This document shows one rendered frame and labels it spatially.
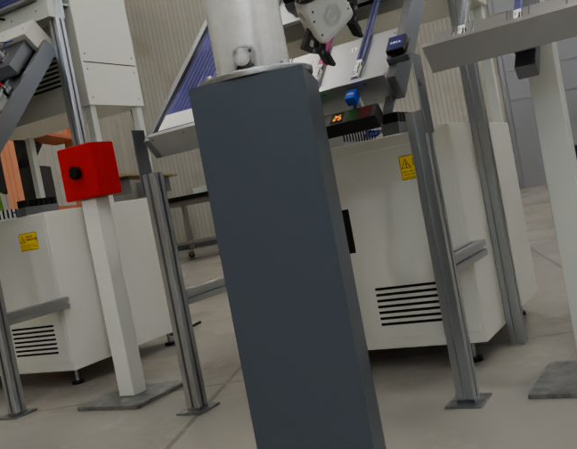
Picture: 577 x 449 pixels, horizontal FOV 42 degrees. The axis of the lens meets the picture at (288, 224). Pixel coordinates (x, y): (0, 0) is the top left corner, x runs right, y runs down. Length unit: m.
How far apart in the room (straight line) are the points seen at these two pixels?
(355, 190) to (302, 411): 0.95
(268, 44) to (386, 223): 0.91
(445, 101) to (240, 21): 11.01
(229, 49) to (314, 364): 0.50
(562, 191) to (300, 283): 0.73
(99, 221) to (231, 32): 1.21
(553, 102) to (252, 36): 0.74
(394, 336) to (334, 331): 0.91
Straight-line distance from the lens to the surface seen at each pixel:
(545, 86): 1.69
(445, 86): 12.18
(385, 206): 1.99
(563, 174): 1.69
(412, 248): 1.98
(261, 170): 1.14
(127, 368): 2.35
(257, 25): 1.20
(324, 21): 1.61
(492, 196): 2.11
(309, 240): 1.13
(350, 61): 1.78
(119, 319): 2.33
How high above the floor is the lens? 0.51
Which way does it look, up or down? 2 degrees down
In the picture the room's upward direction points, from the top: 11 degrees counter-clockwise
